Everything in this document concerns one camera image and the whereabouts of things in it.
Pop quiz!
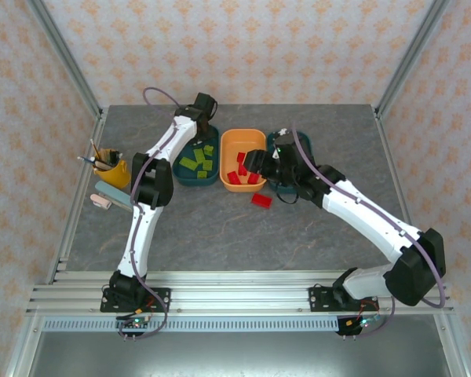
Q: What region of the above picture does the right aluminium frame post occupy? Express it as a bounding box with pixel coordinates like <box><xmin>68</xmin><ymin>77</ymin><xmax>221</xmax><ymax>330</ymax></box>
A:
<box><xmin>376</xmin><ymin>0</ymin><xmax>451</xmax><ymax>115</ymax></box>

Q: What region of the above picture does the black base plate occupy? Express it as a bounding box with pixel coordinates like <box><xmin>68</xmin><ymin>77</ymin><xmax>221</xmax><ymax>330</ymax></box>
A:
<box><xmin>308</xmin><ymin>286</ymin><xmax>379</xmax><ymax>313</ymax></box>
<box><xmin>100</xmin><ymin>287</ymin><xmax>172</xmax><ymax>313</ymax></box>

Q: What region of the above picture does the yellow pen cup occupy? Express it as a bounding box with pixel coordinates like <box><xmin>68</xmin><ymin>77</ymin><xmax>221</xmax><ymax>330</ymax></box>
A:
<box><xmin>93</xmin><ymin>158</ymin><xmax>132</xmax><ymax>189</ymax></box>

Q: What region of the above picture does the right aluminium table rail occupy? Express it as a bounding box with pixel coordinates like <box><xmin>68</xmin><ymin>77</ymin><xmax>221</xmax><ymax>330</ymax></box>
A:
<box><xmin>374</xmin><ymin>106</ymin><xmax>433</xmax><ymax>284</ymax></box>

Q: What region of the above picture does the left aluminium table rail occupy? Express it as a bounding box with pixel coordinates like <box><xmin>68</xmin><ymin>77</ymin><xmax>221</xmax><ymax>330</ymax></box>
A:
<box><xmin>46</xmin><ymin>112</ymin><xmax>108</xmax><ymax>284</ymax></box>

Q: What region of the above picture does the slotted grey cable duct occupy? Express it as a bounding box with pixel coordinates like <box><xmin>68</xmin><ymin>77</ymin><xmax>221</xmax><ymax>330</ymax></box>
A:
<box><xmin>42</xmin><ymin>317</ymin><xmax>341</xmax><ymax>333</ymax></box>

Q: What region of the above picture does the left aluminium frame post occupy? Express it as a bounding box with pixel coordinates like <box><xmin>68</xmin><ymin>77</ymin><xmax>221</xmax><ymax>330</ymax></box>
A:
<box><xmin>26</xmin><ymin>0</ymin><xmax>104</xmax><ymax>119</ymax></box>

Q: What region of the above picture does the teal plastic bin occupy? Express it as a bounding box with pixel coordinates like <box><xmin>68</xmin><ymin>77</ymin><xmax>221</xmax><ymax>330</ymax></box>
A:
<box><xmin>265</xmin><ymin>130</ymin><xmax>313</xmax><ymax>196</ymax></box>
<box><xmin>171</xmin><ymin>125</ymin><xmax>221</xmax><ymax>187</ymax></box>

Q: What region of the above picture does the control circuit board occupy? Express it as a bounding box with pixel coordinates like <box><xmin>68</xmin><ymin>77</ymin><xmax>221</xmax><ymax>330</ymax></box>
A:
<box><xmin>336</xmin><ymin>313</ymin><xmax>382</xmax><ymax>338</ymax></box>
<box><xmin>115</xmin><ymin>316</ymin><xmax>152</xmax><ymax>339</ymax></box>

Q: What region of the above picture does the grey metal shelf panel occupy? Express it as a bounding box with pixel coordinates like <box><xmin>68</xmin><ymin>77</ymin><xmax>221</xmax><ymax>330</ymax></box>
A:
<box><xmin>7</xmin><ymin>329</ymin><xmax>466</xmax><ymax>377</ymax></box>

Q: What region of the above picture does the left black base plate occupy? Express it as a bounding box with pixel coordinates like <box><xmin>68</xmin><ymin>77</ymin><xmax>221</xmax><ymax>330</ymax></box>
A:
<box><xmin>100</xmin><ymin>287</ymin><xmax>172</xmax><ymax>313</ymax></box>

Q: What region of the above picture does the aluminium table rail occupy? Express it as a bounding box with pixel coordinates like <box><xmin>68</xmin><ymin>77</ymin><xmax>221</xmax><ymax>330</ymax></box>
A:
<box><xmin>374</xmin><ymin>106</ymin><xmax>433</xmax><ymax>284</ymax></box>
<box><xmin>46</xmin><ymin>112</ymin><xmax>108</xmax><ymax>284</ymax></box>

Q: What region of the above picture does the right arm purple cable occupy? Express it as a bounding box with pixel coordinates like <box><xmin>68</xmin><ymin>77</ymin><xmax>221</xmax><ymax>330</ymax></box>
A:
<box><xmin>291</xmin><ymin>123</ymin><xmax>448</xmax><ymax>339</ymax></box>

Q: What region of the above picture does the left control circuit board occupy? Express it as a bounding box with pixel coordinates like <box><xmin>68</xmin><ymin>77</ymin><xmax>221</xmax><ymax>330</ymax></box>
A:
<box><xmin>115</xmin><ymin>316</ymin><xmax>152</xmax><ymax>339</ymax></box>

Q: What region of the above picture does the orange plastic bin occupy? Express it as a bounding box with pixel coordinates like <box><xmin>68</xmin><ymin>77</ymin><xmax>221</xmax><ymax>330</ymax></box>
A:
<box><xmin>218</xmin><ymin>128</ymin><xmax>268</xmax><ymax>193</ymax></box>

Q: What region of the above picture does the aluminium front beam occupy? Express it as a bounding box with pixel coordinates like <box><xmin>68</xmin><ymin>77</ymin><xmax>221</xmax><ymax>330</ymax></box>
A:
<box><xmin>25</xmin><ymin>269</ymin><xmax>455</xmax><ymax>316</ymax></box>

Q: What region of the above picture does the pink small stapler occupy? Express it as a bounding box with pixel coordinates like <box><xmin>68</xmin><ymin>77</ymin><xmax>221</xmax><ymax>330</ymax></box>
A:
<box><xmin>89</xmin><ymin>192</ymin><xmax>113</xmax><ymax>210</ymax></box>

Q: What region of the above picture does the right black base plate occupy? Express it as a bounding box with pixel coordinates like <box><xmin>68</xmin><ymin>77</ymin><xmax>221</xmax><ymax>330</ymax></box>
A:
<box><xmin>308</xmin><ymin>286</ymin><xmax>379</xmax><ymax>313</ymax></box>

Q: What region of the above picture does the aluminium frame post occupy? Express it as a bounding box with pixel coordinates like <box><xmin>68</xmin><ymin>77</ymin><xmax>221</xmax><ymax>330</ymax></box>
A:
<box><xmin>26</xmin><ymin>0</ymin><xmax>104</xmax><ymax>119</ymax></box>
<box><xmin>376</xmin><ymin>0</ymin><xmax>451</xmax><ymax>115</ymax></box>

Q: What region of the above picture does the right control circuit board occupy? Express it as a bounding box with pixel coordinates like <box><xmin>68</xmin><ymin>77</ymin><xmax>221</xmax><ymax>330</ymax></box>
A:
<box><xmin>336</xmin><ymin>313</ymin><xmax>382</xmax><ymax>338</ymax></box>

